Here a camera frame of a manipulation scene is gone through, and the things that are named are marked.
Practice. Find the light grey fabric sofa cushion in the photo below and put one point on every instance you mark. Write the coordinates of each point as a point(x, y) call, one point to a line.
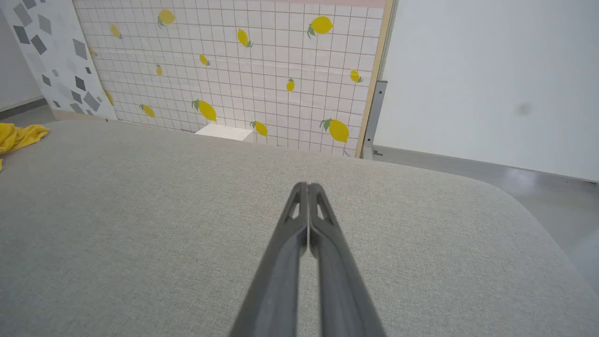
point(140, 234)

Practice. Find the grey terrazzo print panel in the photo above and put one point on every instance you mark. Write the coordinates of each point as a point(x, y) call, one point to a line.
point(51, 51)

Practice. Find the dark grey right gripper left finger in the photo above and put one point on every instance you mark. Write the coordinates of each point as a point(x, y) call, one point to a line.
point(276, 281)

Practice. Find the small white box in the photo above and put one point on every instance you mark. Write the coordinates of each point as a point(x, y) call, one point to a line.
point(224, 132)

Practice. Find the grey metal panel bracket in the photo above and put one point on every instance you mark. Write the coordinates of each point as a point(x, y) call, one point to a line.
point(374, 117)

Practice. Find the lemon tile print backdrop panel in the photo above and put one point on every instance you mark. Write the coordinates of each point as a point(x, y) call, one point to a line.
point(262, 70)

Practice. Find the yellow garment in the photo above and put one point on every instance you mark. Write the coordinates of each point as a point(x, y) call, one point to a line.
point(18, 136)

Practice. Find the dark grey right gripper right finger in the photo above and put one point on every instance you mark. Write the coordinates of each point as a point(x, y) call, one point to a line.
point(341, 285)

